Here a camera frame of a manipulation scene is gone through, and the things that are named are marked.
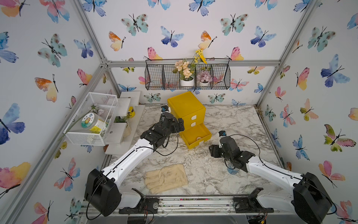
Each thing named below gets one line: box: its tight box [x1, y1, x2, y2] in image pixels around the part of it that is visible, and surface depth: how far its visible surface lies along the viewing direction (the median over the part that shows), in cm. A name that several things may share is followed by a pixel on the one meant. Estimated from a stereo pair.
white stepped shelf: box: [104, 91, 145, 156], surface depth 98 cm
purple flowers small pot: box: [196, 70, 214, 87], surface depth 90 cm
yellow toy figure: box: [127, 106, 136, 119], surface depth 109 cm
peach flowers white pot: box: [172, 59, 196, 87], surface depth 85 cm
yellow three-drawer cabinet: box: [167, 91, 212, 150], surface depth 94 cm
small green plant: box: [113, 113, 131, 123], surface depth 98 cm
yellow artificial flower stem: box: [190, 49, 208, 69], surface depth 84 cm
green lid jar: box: [81, 112, 108, 130], surface depth 65 cm
